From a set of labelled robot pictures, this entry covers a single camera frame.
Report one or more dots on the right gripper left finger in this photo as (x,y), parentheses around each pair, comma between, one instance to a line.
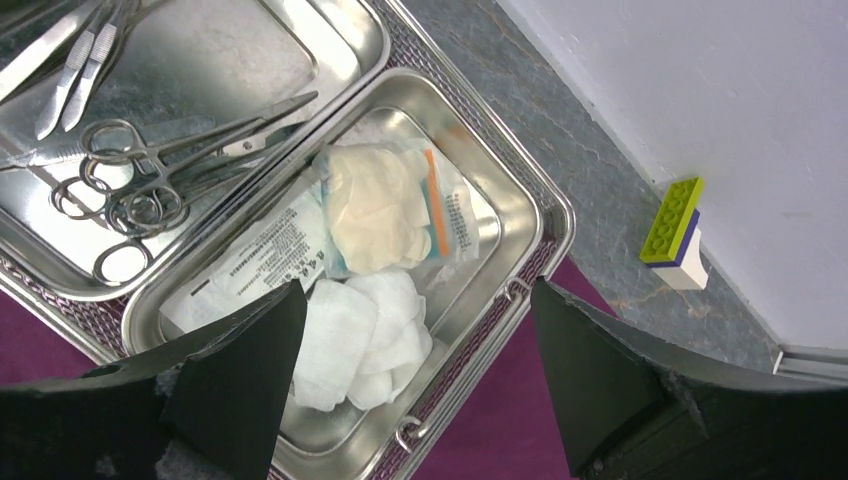
(206,405)

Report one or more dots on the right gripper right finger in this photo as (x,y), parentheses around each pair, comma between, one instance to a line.
(630,405)

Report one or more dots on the metal instrument tray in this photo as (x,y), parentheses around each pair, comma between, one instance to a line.
(379,78)

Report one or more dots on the beige gauze roll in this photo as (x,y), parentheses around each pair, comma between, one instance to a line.
(393,204)

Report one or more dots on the steel surgical scissors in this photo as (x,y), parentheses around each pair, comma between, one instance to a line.
(148,187)

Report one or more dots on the white crumpled gauze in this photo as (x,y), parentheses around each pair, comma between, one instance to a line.
(364,341)

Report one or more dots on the yellow green white object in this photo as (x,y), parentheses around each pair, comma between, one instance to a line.
(672,247)

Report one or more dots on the white sterile packet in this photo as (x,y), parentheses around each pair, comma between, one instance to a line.
(285,244)

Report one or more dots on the steel forceps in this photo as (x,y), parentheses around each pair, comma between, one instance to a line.
(25,63)
(75,200)

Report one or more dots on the aluminium frame rail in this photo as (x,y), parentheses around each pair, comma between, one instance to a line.
(812,363)

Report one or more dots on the steel scalpel handle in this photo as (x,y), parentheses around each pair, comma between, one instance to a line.
(74,63)
(107,26)

